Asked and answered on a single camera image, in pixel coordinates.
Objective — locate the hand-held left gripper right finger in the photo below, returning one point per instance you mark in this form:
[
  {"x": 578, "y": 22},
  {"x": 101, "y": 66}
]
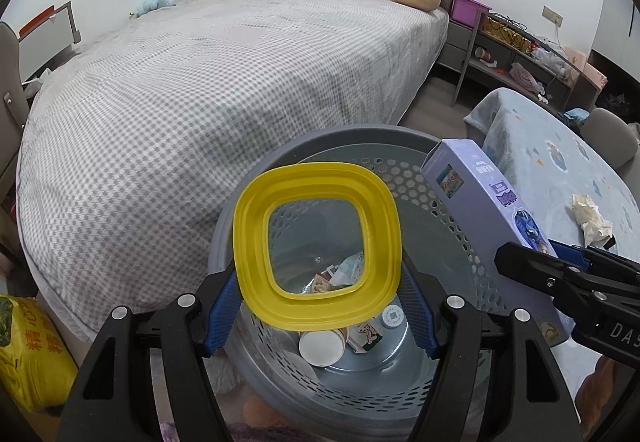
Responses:
[{"x": 420, "y": 317}]

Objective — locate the pink gift bag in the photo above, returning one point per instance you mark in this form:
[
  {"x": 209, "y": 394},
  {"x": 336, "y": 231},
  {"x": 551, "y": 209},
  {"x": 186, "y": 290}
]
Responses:
[{"x": 587, "y": 69}]

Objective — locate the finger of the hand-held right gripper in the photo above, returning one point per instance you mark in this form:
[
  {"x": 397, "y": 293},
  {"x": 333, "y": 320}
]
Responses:
[
  {"x": 570, "y": 252},
  {"x": 540, "y": 272}
]

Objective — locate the white plastic bag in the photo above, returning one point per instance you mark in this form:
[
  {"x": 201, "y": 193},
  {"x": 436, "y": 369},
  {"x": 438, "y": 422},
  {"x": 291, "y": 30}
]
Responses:
[{"x": 547, "y": 58}]

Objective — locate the grey perforated plastic basket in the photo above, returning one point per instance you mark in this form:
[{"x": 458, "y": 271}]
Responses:
[{"x": 440, "y": 242}]

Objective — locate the grey upholstered chair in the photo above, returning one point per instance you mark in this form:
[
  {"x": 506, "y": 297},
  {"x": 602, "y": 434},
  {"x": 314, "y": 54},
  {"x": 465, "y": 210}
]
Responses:
[{"x": 610, "y": 137}]

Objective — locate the grey padded chair back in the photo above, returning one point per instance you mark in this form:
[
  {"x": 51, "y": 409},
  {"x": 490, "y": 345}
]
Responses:
[{"x": 10, "y": 97}]

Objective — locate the bed with grey checked sheet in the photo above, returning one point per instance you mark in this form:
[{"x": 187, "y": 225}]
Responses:
[{"x": 200, "y": 97}]

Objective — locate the white green cartoon carton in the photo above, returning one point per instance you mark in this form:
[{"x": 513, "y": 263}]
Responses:
[{"x": 365, "y": 334}]

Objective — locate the gold foil package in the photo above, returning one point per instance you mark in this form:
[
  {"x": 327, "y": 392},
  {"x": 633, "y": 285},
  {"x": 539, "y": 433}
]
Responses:
[{"x": 505, "y": 32}]

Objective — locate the white bed guard rail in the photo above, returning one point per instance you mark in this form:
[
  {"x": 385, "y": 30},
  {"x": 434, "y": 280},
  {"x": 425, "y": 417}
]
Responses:
[{"x": 47, "y": 29}]

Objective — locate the grey nightstand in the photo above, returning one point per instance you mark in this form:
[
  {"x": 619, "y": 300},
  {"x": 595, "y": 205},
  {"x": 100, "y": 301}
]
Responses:
[{"x": 455, "y": 47}]

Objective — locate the long purple cardboard box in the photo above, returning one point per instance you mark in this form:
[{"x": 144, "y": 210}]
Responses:
[{"x": 480, "y": 202}]

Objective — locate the red and white paper cup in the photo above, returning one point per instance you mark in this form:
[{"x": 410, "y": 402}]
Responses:
[{"x": 320, "y": 347}]

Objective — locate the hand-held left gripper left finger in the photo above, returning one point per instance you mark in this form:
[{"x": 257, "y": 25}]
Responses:
[{"x": 220, "y": 317}]

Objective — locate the blue white wrapper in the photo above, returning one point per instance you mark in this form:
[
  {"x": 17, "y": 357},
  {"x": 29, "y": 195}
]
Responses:
[{"x": 350, "y": 269}]

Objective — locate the pink storage box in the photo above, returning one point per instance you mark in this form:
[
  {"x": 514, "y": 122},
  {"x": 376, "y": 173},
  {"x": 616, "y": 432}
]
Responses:
[{"x": 467, "y": 9}]

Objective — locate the yellow plastic lid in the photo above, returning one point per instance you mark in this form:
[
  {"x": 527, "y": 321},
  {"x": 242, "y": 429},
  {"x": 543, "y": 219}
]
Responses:
[{"x": 250, "y": 232}]

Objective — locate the small blue cloth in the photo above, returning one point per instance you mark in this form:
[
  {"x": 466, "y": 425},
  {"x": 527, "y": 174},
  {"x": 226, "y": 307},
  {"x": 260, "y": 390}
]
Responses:
[{"x": 577, "y": 114}]

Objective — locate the light blue plush toy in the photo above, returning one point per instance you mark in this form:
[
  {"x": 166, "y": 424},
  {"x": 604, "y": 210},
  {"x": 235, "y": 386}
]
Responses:
[{"x": 155, "y": 2}]

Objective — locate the person's right hand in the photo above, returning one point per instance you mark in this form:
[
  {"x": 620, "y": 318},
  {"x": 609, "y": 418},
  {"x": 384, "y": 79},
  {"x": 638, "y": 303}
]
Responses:
[{"x": 602, "y": 392}]

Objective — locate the grey open shelf unit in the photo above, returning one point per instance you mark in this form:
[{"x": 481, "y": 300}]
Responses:
[{"x": 480, "y": 72}]

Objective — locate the yellow printed bag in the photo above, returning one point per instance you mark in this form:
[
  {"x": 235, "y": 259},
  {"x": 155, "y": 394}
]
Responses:
[{"x": 30, "y": 352}]

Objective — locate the wall power outlet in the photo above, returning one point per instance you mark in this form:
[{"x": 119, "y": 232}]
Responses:
[{"x": 552, "y": 15}]

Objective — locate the crumpled white tissue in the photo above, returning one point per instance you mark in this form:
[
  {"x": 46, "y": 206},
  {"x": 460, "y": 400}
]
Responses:
[{"x": 590, "y": 217}]

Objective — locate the pink plastic bag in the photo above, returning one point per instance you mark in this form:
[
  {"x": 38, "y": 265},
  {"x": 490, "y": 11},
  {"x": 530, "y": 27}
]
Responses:
[{"x": 525, "y": 78}]

